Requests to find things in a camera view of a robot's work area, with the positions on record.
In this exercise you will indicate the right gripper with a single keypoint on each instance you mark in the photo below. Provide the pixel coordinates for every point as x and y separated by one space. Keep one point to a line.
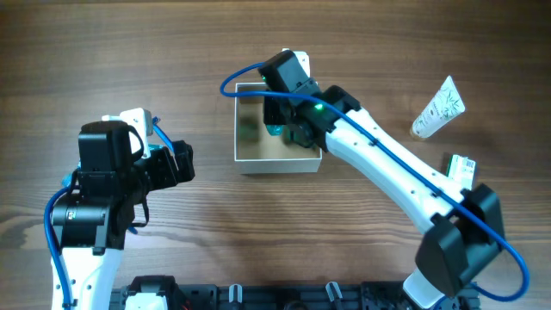
275 115

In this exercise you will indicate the Colgate toothpaste tube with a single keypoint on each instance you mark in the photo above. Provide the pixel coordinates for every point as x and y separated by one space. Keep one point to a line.
155 147

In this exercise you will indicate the green white soap packet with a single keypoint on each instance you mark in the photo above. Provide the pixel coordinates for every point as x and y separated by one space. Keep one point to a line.
461 170

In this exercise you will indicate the blue white toothbrush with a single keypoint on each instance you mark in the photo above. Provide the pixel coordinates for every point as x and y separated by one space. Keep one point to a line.
70 178

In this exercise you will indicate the white bamboo print lotion tube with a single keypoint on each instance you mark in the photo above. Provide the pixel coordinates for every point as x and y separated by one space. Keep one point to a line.
442 108

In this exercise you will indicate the blue disposable razor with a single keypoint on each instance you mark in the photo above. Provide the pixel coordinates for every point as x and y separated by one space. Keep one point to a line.
161 134

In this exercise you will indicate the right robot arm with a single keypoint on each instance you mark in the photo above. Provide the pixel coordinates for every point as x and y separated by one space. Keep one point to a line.
462 229

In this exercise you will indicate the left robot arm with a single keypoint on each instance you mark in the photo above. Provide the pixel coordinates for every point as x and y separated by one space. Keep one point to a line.
87 221

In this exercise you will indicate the white cardboard box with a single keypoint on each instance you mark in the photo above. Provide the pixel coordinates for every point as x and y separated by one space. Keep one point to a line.
256 151

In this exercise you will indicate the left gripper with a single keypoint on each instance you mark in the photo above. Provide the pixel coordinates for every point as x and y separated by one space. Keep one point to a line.
173 164

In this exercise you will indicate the blue mouthwash bottle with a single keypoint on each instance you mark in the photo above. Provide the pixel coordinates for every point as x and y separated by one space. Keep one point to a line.
275 130

